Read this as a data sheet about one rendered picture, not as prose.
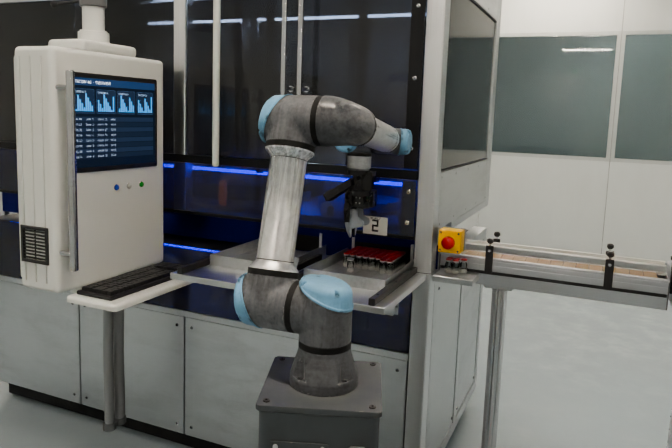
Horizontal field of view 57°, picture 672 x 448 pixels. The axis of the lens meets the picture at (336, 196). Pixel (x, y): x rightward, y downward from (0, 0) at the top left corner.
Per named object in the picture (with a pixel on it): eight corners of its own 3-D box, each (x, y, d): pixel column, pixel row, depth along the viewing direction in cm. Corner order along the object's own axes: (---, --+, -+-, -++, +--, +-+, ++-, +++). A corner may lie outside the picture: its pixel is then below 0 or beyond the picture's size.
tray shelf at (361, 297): (251, 249, 232) (251, 244, 232) (432, 274, 205) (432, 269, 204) (169, 278, 189) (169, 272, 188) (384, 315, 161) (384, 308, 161)
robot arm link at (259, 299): (286, 336, 130) (319, 87, 136) (224, 325, 135) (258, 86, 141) (307, 333, 141) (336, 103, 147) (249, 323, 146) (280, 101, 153)
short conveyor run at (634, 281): (436, 279, 205) (439, 233, 203) (447, 269, 220) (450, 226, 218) (667, 312, 178) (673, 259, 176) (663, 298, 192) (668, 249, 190)
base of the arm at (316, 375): (356, 399, 128) (358, 353, 127) (284, 394, 129) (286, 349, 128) (358, 369, 143) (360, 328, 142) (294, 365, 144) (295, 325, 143)
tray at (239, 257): (263, 246, 230) (263, 236, 230) (326, 254, 220) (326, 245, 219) (209, 265, 199) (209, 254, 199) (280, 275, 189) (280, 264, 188)
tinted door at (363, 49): (298, 161, 213) (303, -14, 205) (418, 170, 196) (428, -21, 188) (297, 162, 213) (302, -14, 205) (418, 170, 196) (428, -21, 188)
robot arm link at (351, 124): (364, 92, 132) (415, 123, 178) (317, 91, 136) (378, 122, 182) (360, 145, 132) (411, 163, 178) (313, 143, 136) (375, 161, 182)
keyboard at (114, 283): (163, 266, 224) (163, 260, 224) (194, 272, 219) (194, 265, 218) (76, 294, 188) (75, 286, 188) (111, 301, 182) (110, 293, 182)
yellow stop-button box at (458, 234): (442, 247, 201) (444, 226, 200) (464, 250, 198) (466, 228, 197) (437, 252, 194) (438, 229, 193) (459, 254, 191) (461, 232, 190)
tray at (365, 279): (346, 257, 217) (347, 247, 216) (418, 266, 206) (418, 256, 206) (303, 279, 186) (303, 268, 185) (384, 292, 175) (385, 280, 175)
